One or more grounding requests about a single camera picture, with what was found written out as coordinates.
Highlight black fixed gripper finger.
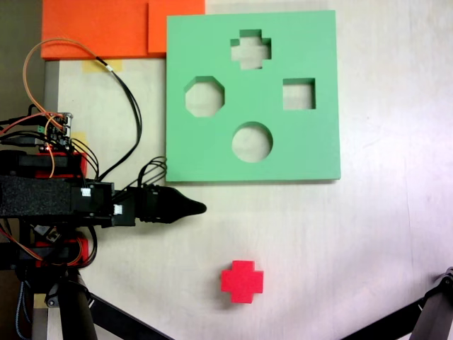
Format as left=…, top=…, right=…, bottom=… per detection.
left=161, top=186, right=207, bottom=212

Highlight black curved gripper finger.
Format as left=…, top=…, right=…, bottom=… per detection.
left=140, top=209, right=207, bottom=225

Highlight red cross columnar block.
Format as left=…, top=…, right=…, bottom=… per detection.
left=220, top=260, right=265, bottom=305

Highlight orange foam block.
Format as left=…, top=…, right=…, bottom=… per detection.
left=147, top=0, right=207, bottom=55
left=40, top=0, right=168, bottom=60

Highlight red base clamp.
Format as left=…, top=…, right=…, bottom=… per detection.
left=69, top=151, right=89, bottom=179
left=66, top=237, right=90, bottom=266

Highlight thin black tripod strut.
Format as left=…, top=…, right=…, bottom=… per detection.
left=86, top=292, right=176, bottom=340

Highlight thick black tripod leg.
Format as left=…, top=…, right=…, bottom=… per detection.
left=44, top=272, right=98, bottom=340

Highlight green shape sorter board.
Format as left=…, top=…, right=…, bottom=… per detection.
left=164, top=9, right=342, bottom=183

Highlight black tripod leg with clamps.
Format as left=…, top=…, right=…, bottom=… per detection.
left=338, top=266, right=453, bottom=340

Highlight black gripper wire loops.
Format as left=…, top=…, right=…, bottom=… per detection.
left=135, top=156, right=168, bottom=188

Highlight black motor wires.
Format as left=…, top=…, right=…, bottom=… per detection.
left=70, top=137, right=101, bottom=180

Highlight thin black twin wire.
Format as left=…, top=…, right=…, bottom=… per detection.
left=94, top=54, right=144, bottom=181

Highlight circuit board with wires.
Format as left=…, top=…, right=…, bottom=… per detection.
left=35, top=111, right=74, bottom=152

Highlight black plug cable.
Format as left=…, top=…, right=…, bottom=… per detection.
left=0, top=135, right=37, bottom=147

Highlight blue braided cable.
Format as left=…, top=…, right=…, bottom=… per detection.
left=15, top=278, right=33, bottom=339

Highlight thin orange wire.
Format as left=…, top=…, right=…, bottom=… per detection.
left=22, top=38, right=98, bottom=118

